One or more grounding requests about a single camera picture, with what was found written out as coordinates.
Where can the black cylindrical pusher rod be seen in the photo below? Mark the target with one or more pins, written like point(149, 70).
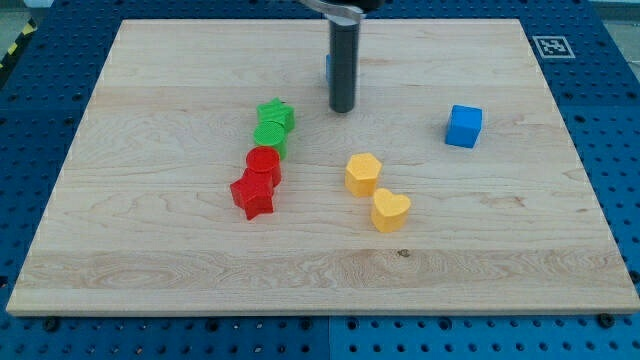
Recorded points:
point(342, 66)

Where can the metal tool mount clamp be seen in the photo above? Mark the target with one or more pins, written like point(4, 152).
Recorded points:
point(347, 11)

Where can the blue triangle block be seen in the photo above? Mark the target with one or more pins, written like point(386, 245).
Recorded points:
point(327, 68)

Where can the green star block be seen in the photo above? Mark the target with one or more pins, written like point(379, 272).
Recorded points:
point(278, 112)

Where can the red star block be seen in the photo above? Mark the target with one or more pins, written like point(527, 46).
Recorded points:
point(253, 192)

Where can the green cylinder block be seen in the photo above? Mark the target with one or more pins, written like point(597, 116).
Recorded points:
point(271, 134)

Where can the yellow hexagon block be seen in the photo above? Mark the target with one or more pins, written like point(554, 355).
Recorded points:
point(361, 174)

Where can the red cylinder block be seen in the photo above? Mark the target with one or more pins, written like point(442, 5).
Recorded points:
point(265, 159)

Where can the blue cube block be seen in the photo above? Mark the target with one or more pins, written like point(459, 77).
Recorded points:
point(464, 126)

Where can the yellow heart block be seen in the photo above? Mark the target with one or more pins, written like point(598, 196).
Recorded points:
point(389, 211)

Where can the wooden board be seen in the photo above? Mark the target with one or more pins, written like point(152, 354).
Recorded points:
point(141, 221)

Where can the white fiducial marker tag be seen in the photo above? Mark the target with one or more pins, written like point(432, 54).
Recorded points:
point(553, 47)

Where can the yellow black hazard tape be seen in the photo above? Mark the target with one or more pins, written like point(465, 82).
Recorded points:
point(17, 48)

